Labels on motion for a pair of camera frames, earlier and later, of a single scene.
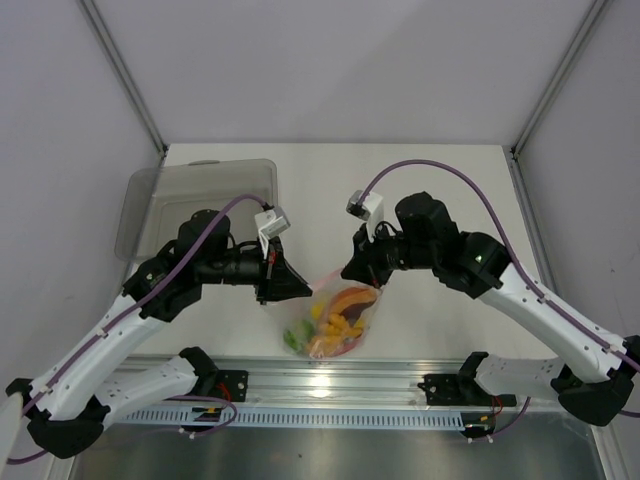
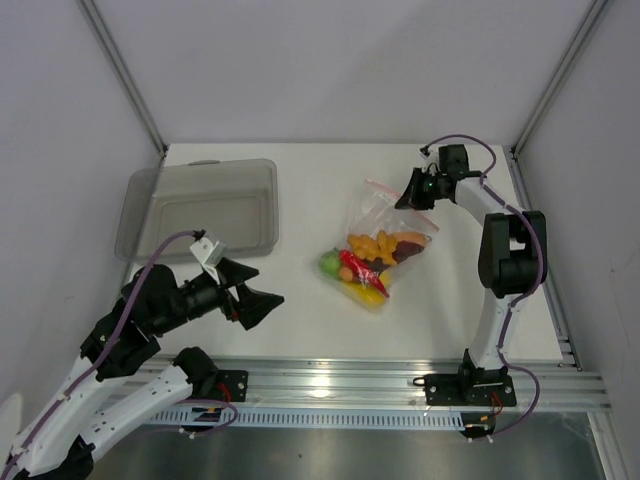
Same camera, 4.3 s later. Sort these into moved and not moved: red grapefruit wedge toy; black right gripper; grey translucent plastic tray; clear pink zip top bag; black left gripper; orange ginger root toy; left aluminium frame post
Moved: clear pink zip top bag; orange ginger root toy; black left gripper; red grapefruit wedge toy; black right gripper
Not moved: grey translucent plastic tray; left aluminium frame post
